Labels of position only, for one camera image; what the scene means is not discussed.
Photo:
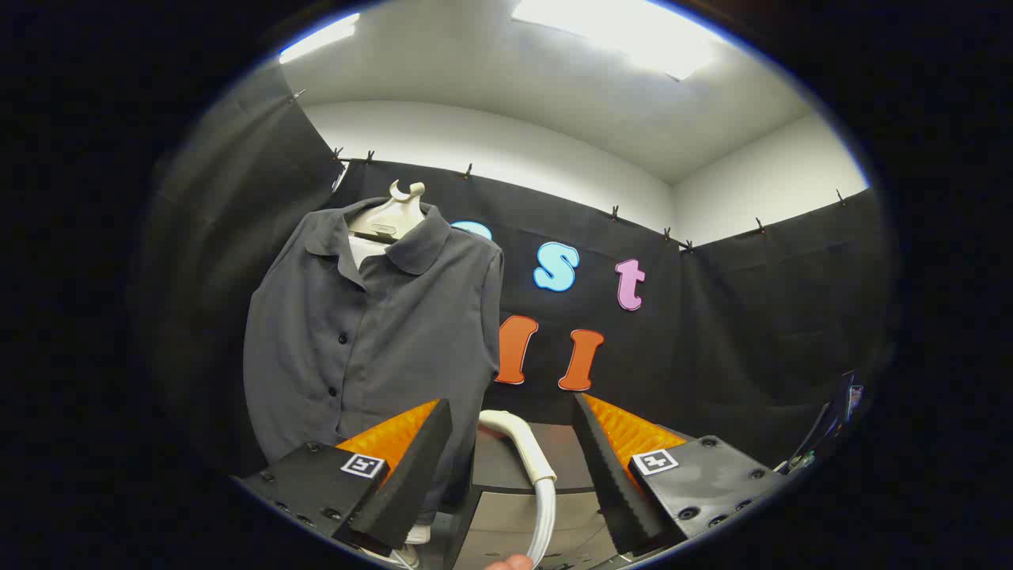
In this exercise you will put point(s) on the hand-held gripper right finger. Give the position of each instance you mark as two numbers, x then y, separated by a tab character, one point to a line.
613	483

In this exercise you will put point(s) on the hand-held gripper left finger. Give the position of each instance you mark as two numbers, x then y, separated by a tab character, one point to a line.
415	475

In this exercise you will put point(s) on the white garment steamer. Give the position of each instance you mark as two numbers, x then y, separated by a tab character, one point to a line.
529	443

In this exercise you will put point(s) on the dark grey button shirt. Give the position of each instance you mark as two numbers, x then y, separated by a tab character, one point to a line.
396	340

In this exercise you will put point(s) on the cream garment hanger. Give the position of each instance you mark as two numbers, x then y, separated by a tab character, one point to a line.
396	218

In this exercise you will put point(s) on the grey drawer cabinet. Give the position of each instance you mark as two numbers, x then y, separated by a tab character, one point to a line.
506	522

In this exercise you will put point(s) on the row of small backdrop clips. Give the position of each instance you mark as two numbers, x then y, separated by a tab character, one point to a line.
614	212

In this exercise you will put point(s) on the narrow ceiling light panel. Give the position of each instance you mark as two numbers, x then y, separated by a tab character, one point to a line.
320	37

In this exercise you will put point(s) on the large ceiling light panel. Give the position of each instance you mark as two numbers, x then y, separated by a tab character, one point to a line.
633	32

